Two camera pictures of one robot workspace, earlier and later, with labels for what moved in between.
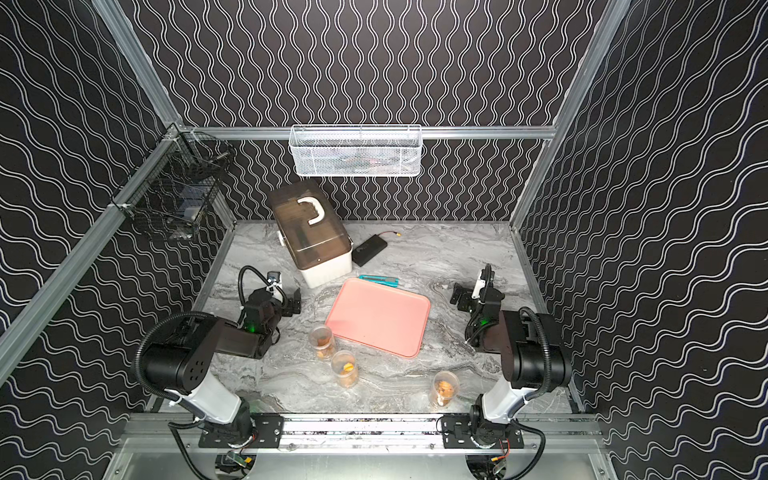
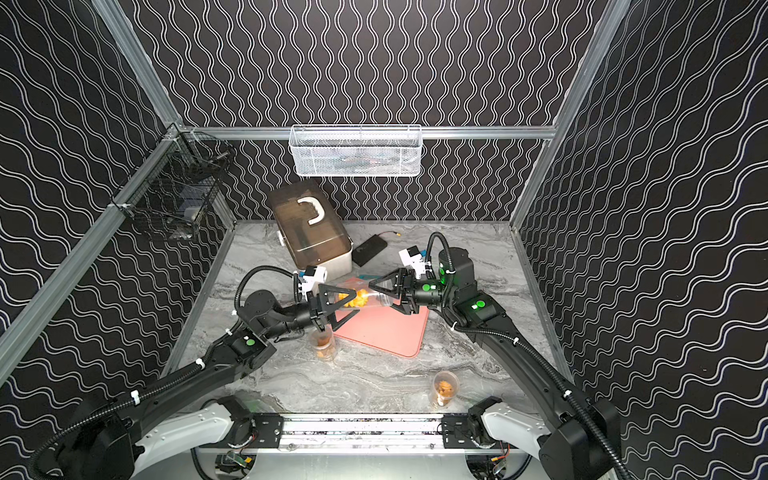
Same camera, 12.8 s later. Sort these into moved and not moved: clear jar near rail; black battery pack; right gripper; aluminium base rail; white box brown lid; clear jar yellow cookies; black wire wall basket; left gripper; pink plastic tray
Moved: left gripper; clear jar yellow cookies; right gripper
Not moved: aluminium base rail; black battery pack; black wire wall basket; white box brown lid; clear jar near rail; pink plastic tray
